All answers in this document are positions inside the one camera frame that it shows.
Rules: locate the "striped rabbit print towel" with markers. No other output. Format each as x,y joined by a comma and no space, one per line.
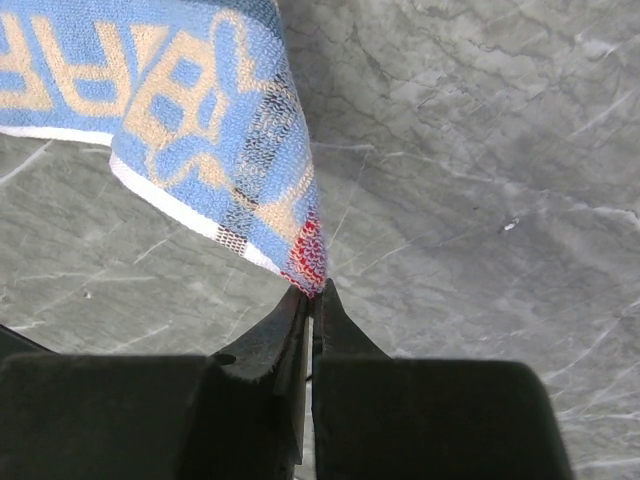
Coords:
197,103

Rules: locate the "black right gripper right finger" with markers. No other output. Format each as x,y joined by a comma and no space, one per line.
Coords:
379,417

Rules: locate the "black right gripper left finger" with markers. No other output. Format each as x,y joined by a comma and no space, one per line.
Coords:
235,414

